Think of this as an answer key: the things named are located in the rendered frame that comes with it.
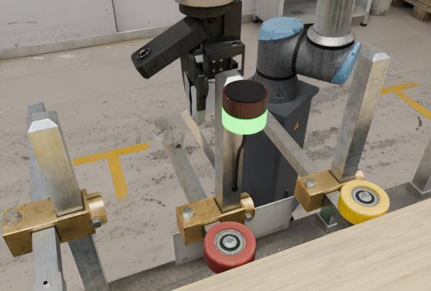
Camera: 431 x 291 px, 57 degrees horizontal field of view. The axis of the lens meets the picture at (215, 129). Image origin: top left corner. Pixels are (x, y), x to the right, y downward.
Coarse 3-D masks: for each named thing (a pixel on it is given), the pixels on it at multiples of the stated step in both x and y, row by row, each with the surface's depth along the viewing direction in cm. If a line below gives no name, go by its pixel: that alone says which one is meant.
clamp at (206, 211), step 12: (192, 204) 70; (204, 204) 70; (216, 204) 70; (252, 204) 71; (180, 216) 68; (204, 216) 68; (216, 216) 68; (228, 216) 69; (240, 216) 70; (252, 216) 71; (180, 228) 69; (192, 228) 67; (192, 240) 69
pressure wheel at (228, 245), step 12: (216, 228) 61; (228, 228) 61; (240, 228) 61; (204, 240) 60; (216, 240) 60; (228, 240) 59; (240, 240) 60; (252, 240) 60; (204, 252) 60; (216, 252) 58; (228, 252) 58; (240, 252) 58; (252, 252) 58; (216, 264) 57; (228, 264) 57; (240, 264) 57
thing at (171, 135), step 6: (168, 126) 88; (174, 126) 88; (180, 126) 89; (156, 132) 86; (162, 132) 86; (168, 132) 85; (174, 132) 87; (180, 132) 86; (156, 138) 86; (162, 138) 86; (168, 138) 84; (174, 138) 84; (180, 138) 85; (168, 144) 84; (174, 144) 84; (180, 144) 84
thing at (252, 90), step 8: (240, 80) 53; (248, 80) 53; (232, 88) 51; (240, 88) 51; (248, 88) 51; (256, 88) 51; (264, 88) 51; (232, 96) 50; (240, 96) 50; (248, 96) 50; (256, 96) 50; (264, 96) 50; (224, 128) 57; (240, 152) 59
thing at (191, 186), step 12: (156, 120) 92; (168, 120) 92; (168, 156) 86; (180, 156) 82; (180, 168) 79; (192, 168) 79; (180, 180) 78; (192, 180) 76; (192, 192) 74; (204, 192) 74; (204, 228) 68
